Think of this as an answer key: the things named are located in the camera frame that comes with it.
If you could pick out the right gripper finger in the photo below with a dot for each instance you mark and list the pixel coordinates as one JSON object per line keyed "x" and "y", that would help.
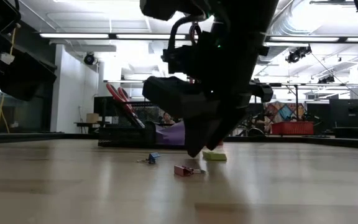
{"x": 197, "y": 137}
{"x": 222, "y": 130}

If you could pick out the yellow sticky note pad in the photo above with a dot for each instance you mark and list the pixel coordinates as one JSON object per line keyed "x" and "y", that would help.
{"x": 214, "y": 156}

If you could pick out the purple sticky note pad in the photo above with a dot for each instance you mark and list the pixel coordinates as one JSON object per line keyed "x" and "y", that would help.
{"x": 171, "y": 135}

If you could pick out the black mesh desk organizer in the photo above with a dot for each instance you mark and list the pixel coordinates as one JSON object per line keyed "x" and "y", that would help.
{"x": 126, "y": 137}

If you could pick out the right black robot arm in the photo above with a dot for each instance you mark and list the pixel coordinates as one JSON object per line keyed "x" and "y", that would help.
{"x": 235, "y": 37}

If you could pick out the person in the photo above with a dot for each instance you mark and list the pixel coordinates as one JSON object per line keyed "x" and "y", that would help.
{"x": 166, "y": 118}

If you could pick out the red binder clip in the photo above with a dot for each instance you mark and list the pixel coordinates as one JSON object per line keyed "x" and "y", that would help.
{"x": 181, "y": 171}

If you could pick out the blue binder clip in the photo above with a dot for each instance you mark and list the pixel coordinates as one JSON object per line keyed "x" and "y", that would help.
{"x": 153, "y": 156}

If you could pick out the long ceiling strip light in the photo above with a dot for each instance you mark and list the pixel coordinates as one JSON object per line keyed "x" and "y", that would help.
{"x": 73, "y": 35}

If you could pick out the black ceiling spotlight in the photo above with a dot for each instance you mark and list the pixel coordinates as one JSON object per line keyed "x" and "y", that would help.
{"x": 89, "y": 58}

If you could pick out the colourful patchwork quilt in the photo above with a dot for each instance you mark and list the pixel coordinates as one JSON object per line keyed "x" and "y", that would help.
{"x": 286, "y": 112}

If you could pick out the cardboard box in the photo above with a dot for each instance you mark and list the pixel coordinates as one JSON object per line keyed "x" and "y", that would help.
{"x": 92, "y": 118}

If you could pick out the small black monitor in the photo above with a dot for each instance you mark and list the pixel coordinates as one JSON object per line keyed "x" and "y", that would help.
{"x": 99, "y": 105}

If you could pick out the large black monitor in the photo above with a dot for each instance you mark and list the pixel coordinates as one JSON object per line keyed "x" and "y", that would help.
{"x": 350, "y": 109}

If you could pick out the black aluminium table frame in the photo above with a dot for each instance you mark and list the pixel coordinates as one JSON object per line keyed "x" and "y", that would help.
{"x": 322, "y": 141}

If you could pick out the black ceiling camera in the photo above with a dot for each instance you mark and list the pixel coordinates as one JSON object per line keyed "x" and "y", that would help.
{"x": 297, "y": 55}

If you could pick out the silver ventilation duct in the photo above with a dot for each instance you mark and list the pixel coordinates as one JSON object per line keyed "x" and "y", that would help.
{"x": 287, "y": 21}

